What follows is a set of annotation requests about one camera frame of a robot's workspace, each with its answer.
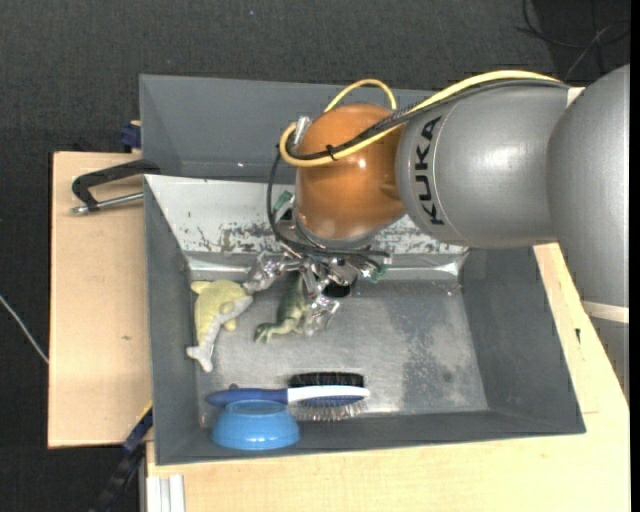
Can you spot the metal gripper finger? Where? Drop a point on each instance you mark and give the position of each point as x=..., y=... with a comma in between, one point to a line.
x=320, y=306
x=264, y=274

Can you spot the pale cardboard board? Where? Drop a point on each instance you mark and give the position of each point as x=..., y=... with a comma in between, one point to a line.
x=97, y=310

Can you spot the pale yellow toy dolphin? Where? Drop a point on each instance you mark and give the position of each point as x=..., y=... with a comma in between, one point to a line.
x=212, y=310

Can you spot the blue and white brush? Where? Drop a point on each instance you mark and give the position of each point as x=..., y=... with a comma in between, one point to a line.
x=320, y=395

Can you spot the grey metal bin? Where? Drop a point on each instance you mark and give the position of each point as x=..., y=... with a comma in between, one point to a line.
x=400, y=350

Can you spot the blue bowl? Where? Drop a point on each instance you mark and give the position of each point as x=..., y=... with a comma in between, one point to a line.
x=255, y=425

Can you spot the black cylinder on white bracket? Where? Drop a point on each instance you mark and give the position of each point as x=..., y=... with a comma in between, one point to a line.
x=340, y=290

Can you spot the green toy dinosaur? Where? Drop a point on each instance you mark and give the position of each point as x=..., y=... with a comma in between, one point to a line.
x=289, y=312

